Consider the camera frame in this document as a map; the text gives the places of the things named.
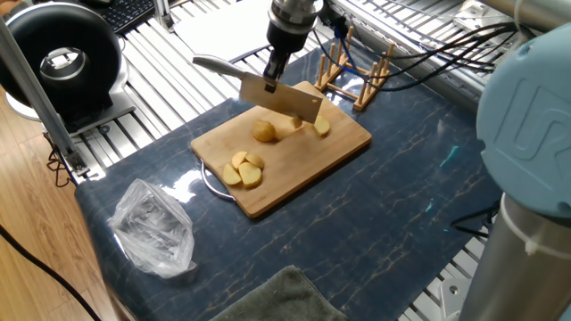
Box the clear plastic bag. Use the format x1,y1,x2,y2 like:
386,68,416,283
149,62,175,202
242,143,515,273
108,178,197,280

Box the wooden cutting board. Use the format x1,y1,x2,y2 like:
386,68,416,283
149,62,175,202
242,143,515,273
190,80,373,219

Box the tangled black cable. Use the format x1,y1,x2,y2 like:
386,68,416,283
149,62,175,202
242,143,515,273
46,133,76,188

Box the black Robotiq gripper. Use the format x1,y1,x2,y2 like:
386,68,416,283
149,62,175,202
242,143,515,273
262,20,314,95

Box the hanging black cable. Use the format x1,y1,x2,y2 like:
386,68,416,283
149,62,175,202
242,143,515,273
450,202,501,240

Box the short aluminium post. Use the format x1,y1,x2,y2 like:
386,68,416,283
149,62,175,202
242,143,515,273
153,0,176,33

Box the wooden peg rack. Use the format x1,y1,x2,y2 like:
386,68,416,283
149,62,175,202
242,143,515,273
313,25,397,112

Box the perforated aluminium plate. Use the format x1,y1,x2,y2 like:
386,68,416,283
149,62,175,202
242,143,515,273
440,278,474,321

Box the grey-green towel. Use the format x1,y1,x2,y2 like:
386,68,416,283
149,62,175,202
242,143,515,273
209,265,349,321

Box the black gripper cable bundle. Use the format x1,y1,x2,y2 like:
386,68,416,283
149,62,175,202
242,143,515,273
314,0,532,93

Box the steel cleaver knife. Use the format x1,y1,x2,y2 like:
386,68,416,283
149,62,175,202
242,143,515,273
192,53,324,125

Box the black keyboard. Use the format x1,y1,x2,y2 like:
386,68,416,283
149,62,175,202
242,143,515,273
95,0,157,36

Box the dark blue marbled mat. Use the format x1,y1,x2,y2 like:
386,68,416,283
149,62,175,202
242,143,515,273
74,37,503,321

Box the black ring-shaped device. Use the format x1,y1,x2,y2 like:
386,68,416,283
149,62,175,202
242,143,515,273
0,2,137,137

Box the slanted aluminium post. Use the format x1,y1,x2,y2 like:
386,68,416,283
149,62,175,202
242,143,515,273
0,17,90,177

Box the potato half with skin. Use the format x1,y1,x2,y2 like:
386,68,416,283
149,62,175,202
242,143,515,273
252,119,277,144

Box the white paper pad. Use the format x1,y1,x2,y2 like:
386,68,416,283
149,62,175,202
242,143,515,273
172,0,295,71

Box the black floor cable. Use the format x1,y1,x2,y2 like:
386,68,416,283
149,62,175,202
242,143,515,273
0,222,103,321

